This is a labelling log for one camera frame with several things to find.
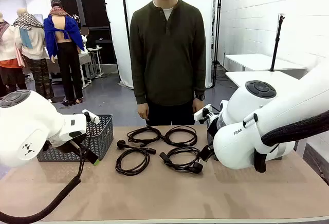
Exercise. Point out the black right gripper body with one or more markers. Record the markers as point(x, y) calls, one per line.
point(212, 129)

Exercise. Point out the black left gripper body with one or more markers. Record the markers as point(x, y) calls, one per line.
point(78, 147)

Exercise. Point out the person's left forearm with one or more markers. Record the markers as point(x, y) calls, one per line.
point(199, 80)

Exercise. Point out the person's right forearm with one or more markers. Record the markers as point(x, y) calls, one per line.
point(140, 85)

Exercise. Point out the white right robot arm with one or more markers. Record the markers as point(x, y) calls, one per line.
point(282, 105)

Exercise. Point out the person's left hand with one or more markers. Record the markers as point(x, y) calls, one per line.
point(198, 105)

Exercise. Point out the person's right hand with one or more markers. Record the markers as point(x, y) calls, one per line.
point(143, 111)

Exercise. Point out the black wristwatch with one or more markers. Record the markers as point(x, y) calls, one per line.
point(200, 97)

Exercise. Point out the person in green sweater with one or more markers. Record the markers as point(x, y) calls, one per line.
point(167, 54)

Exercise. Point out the white background desk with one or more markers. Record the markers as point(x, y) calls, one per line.
point(86, 59)

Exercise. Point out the black backdrop stand pole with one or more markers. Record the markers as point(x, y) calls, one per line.
point(218, 28)

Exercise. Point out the black tripod pole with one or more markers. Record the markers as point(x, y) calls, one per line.
point(277, 44)

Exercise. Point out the background person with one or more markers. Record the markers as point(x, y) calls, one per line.
point(85, 39)

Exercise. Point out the mannequin with patterned scarf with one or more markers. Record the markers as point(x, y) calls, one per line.
point(32, 41)

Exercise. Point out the mannequin with blue garment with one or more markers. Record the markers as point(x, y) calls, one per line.
point(61, 28)

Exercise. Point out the mannequin with orange skirt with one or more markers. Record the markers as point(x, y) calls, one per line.
point(7, 46)

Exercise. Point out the white photo backdrop screen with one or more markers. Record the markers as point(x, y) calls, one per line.
point(113, 28)

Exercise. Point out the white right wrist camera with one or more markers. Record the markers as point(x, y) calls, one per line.
point(201, 113)

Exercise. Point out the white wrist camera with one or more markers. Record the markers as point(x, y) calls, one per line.
point(92, 117)
point(201, 113)

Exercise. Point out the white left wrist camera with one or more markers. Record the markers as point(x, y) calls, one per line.
point(92, 117)

